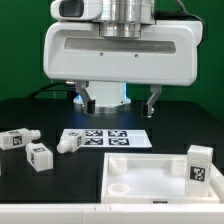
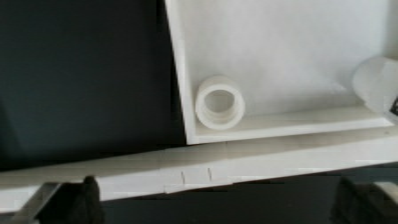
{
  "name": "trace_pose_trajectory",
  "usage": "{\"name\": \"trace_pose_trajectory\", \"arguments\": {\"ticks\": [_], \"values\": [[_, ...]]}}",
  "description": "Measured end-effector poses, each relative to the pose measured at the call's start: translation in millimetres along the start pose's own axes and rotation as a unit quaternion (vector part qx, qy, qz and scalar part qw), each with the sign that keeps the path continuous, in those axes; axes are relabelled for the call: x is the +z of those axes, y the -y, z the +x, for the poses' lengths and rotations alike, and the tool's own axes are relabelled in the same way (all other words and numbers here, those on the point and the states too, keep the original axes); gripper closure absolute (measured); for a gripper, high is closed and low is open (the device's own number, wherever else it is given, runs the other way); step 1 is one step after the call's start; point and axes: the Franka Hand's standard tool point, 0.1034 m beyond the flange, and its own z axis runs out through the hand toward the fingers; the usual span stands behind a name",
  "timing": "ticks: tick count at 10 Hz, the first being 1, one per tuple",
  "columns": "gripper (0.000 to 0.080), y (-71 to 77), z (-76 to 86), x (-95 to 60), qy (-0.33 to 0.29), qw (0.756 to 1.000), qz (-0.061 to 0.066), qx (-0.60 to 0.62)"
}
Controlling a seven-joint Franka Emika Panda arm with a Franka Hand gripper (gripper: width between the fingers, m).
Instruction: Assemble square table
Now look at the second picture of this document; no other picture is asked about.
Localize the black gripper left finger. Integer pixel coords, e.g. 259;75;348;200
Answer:
7;176;105;224

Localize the white front rail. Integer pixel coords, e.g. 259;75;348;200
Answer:
0;126;398;214

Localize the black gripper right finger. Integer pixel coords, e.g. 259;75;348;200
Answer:
330;178;398;224

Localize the white square tabletop tray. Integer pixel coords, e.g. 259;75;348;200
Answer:
163;0;398;144

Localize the white table leg one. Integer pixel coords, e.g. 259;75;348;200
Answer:
352;57;398;125

